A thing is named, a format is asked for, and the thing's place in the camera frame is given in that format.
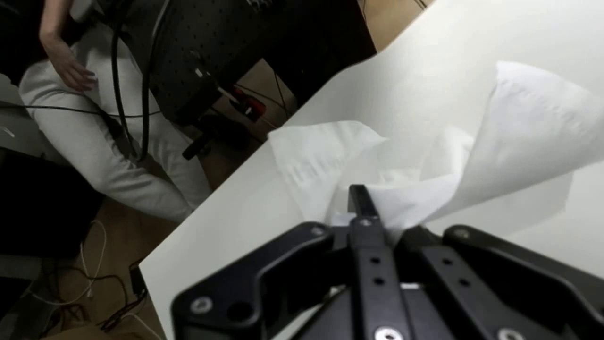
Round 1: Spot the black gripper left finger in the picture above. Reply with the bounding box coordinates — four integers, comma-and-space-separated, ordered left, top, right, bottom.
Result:
170, 183, 406, 340

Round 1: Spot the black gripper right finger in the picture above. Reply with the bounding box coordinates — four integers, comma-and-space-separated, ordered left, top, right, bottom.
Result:
395, 223, 604, 340

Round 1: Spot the white tissue sheet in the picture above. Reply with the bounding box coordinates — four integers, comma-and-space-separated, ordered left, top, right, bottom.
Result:
268, 119, 476, 223
327, 60, 604, 245

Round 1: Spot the person's bare forearm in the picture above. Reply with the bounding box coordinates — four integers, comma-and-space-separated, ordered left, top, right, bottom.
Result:
38, 0, 72, 60

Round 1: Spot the person's bare hand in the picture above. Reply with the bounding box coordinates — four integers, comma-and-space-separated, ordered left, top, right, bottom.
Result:
45, 41, 100, 94

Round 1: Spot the black office chair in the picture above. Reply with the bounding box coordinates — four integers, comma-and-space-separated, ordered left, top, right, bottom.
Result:
149, 0, 378, 160

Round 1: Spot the seated person in grey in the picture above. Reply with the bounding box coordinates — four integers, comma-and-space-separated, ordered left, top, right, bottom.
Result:
17, 22, 213, 223

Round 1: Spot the white floor cable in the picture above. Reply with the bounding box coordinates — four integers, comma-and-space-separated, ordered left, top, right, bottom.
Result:
23, 217, 166, 340

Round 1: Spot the black cable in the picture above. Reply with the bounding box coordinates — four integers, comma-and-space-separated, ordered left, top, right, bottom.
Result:
138, 0, 174, 162
108, 0, 140, 160

